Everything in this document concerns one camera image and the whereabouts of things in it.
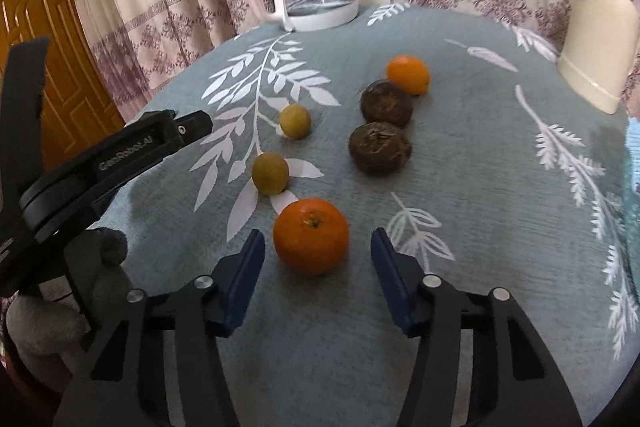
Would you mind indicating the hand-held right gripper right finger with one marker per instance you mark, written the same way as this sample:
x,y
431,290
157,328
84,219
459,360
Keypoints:
x,y
395,287

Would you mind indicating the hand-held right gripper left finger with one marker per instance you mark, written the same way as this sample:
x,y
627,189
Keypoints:
x,y
240,287

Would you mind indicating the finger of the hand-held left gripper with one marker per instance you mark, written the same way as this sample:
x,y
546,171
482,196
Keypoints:
x,y
22,107
192,127

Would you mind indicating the large orange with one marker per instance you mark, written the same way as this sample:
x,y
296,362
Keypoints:
x,y
310,236

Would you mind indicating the yellow-green longan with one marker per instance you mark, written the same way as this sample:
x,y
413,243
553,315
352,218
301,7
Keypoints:
x,y
270,173
295,121

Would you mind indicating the dark brown water chestnut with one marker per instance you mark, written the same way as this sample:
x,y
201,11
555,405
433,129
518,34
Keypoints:
x,y
380,148
386,103

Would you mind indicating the small round orange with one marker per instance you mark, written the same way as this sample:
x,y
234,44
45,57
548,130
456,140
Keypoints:
x,y
408,74

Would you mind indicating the light blue lattice basket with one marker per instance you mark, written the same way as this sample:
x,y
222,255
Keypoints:
x,y
632,167

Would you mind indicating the person's left hand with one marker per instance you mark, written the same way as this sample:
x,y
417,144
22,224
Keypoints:
x,y
45,324

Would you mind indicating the brown wooden door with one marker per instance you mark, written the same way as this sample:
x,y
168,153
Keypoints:
x,y
65,72

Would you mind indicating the grey leaf-print tablecloth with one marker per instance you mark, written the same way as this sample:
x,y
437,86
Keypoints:
x,y
475,207

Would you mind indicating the cream thermos flask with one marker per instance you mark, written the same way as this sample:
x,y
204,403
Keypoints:
x,y
595,47

